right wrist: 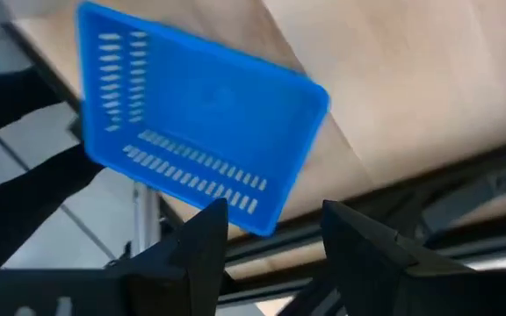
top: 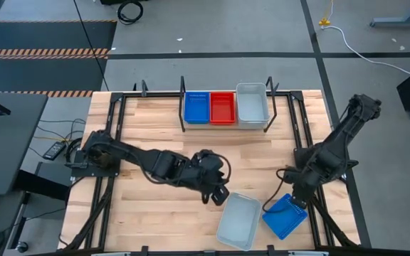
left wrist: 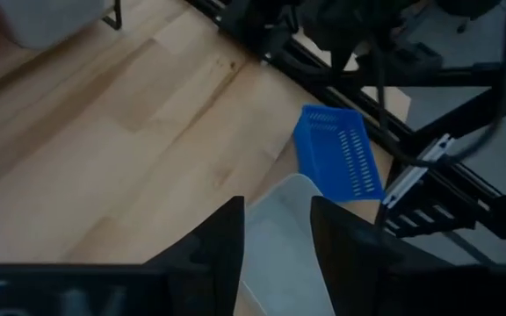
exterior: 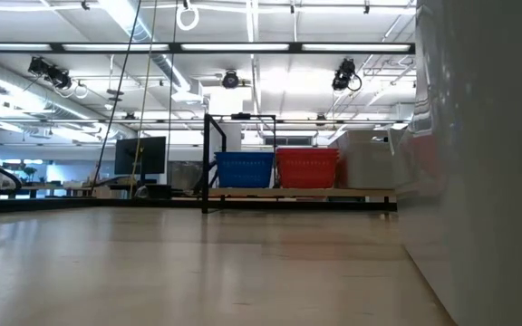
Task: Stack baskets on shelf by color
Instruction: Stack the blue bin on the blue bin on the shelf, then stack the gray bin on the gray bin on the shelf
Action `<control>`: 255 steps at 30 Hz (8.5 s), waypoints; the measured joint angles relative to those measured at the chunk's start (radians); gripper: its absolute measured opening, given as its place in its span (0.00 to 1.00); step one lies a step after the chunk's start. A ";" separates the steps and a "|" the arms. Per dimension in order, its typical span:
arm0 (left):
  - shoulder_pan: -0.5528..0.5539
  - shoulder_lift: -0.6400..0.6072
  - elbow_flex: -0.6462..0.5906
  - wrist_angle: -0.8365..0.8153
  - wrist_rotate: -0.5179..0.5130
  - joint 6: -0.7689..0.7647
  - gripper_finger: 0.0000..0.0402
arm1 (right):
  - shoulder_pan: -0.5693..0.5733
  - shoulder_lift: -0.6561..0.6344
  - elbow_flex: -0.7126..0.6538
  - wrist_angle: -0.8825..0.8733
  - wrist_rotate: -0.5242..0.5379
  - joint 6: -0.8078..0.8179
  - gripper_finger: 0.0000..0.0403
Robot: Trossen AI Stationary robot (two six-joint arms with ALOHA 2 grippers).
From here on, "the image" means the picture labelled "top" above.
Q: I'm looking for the coiled black cable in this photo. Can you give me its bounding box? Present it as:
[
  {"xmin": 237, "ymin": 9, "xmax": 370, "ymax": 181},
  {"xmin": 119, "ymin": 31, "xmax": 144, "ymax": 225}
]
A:
[{"xmin": 117, "ymin": 0, "xmax": 144, "ymax": 26}]

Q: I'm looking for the black floor box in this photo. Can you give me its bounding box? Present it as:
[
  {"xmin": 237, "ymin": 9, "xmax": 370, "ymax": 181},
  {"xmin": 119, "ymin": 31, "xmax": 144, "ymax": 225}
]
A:
[{"xmin": 14, "ymin": 161, "xmax": 73, "ymax": 201}]

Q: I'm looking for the blue slotted plastic basket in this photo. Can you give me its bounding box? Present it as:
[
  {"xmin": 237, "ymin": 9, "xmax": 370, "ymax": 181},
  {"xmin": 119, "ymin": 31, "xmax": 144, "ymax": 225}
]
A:
[
  {"xmin": 261, "ymin": 193, "xmax": 309, "ymax": 241},
  {"xmin": 184, "ymin": 91, "xmax": 211, "ymax": 124}
]

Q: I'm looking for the black power adapter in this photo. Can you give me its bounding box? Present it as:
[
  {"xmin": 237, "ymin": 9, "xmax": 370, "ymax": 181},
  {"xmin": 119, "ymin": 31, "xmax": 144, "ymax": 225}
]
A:
[{"xmin": 42, "ymin": 141, "xmax": 67, "ymax": 161}]

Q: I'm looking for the red slotted plastic basket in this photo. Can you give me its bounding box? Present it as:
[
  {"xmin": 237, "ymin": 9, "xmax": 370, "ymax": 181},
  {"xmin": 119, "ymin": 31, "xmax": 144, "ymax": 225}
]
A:
[{"xmin": 209, "ymin": 92, "xmax": 236, "ymax": 126}]

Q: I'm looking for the white floor cable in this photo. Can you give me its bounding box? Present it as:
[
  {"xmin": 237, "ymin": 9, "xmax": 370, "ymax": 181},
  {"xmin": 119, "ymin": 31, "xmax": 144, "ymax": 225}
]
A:
[{"xmin": 320, "ymin": 24, "xmax": 410, "ymax": 75}]

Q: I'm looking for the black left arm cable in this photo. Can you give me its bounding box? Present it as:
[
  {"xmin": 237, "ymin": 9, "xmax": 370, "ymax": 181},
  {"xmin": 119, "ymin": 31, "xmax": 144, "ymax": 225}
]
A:
[{"xmin": 204, "ymin": 151, "xmax": 233, "ymax": 186}]

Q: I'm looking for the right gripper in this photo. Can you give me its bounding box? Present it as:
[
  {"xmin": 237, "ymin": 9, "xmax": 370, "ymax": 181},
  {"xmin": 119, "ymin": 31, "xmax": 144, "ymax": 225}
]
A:
[{"xmin": 283, "ymin": 166, "xmax": 322, "ymax": 210}]

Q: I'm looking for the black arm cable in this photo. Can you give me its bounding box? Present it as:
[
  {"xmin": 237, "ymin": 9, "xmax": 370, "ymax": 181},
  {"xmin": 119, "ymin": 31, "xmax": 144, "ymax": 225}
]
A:
[
  {"xmin": 261, "ymin": 166, "xmax": 298, "ymax": 214},
  {"xmin": 204, "ymin": 151, "xmax": 233, "ymax": 186}
]

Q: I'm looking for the grey metal table leg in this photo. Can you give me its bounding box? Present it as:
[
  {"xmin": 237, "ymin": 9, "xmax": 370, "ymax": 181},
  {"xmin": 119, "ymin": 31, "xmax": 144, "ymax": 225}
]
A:
[{"xmin": 369, "ymin": 0, "xmax": 410, "ymax": 28}]

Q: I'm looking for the thin black cable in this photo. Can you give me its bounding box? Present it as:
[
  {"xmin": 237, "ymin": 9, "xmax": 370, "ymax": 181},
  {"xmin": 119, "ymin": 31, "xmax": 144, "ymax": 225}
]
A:
[{"xmin": 72, "ymin": 0, "xmax": 110, "ymax": 92}]

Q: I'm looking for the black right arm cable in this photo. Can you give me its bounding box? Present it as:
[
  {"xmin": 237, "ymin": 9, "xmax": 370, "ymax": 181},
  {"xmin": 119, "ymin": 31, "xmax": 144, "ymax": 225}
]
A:
[{"xmin": 261, "ymin": 166, "xmax": 298, "ymax": 214}]

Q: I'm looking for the black aluminium table frame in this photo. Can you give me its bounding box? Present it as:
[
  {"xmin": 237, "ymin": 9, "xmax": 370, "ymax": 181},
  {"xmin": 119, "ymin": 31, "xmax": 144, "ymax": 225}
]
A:
[{"xmin": 58, "ymin": 80, "xmax": 362, "ymax": 256}]

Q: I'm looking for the black hazard-striped floor mat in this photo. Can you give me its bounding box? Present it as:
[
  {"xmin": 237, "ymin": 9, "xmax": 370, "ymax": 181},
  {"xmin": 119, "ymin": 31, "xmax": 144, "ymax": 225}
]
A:
[{"xmin": 0, "ymin": 19, "xmax": 117, "ymax": 98}]

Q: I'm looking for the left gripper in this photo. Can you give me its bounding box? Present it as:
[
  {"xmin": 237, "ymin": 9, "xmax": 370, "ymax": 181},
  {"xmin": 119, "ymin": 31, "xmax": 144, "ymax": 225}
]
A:
[{"xmin": 186, "ymin": 149, "xmax": 231, "ymax": 207}]

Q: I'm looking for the grey desk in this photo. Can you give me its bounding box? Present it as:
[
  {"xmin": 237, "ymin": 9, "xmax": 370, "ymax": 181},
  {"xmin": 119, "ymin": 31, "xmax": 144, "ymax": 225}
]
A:
[{"xmin": 0, "ymin": 91, "xmax": 48, "ymax": 196}]

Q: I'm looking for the white plastic storage bin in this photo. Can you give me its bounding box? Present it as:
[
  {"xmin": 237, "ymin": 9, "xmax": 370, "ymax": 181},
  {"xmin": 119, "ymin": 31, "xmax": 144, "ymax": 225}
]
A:
[
  {"xmin": 237, "ymin": 119, "xmax": 269, "ymax": 130},
  {"xmin": 216, "ymin": 191, "xmax": 263, "ymax": 252},
  {"xmin": 236, "ymin": 82, "xmax": 270, "ymax": 125}
]

